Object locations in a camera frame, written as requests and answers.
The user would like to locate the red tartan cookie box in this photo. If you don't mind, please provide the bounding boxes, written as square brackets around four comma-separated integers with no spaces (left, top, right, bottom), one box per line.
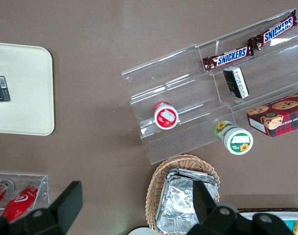
[246,90,298,138]

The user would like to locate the black and white chocolate box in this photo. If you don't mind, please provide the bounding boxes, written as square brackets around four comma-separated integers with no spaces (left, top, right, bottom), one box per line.
[223,66,250,99]

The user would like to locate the green sunflower yoghurt cup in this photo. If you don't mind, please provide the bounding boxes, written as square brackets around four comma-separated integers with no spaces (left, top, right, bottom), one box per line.
[214,120,254,156]

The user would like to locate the clear acrylic bottle box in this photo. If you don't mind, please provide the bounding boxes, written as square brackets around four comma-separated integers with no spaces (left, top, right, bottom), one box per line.
[0,172,50,216]

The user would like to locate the clear acrylic tiered display stand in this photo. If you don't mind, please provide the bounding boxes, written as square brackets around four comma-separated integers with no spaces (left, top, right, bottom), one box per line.
[121,8,298,165]

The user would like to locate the small black barcode box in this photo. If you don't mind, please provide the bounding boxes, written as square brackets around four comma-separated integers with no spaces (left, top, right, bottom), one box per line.
[0,75,11,103]

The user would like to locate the red strawberry yoghurt cup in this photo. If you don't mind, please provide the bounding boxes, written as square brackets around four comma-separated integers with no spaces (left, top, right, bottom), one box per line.
[153,101,181,130]

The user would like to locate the light tan wicker basket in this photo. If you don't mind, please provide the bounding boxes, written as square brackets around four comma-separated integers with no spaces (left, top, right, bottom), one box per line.
[145,153,221,233]

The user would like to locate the aluminium foil tray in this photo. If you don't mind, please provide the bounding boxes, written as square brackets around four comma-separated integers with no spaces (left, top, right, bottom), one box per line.
[155,176,219,232]
[165,167,220,196]

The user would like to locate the Snickers chocolate bar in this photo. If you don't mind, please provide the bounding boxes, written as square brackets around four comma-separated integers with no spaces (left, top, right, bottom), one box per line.
[248,9,298,51]
[202,45,254,73]

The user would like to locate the white round plate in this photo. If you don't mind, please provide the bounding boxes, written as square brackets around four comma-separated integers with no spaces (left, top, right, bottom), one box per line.
[128,227,152,235]

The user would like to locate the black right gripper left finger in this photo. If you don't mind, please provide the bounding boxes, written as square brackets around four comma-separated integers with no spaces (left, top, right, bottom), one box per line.
[0,181,84,235]

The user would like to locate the white plastic bin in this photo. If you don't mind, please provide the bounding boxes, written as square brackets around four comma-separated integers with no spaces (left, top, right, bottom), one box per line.
[236,208,298,235]

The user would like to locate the cream plastic tray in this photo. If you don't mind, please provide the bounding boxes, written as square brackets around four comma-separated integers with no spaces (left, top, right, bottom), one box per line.
[0,42,55,137]

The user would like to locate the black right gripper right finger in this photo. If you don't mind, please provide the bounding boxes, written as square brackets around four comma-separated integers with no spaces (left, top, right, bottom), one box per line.
[185,180,294,235]

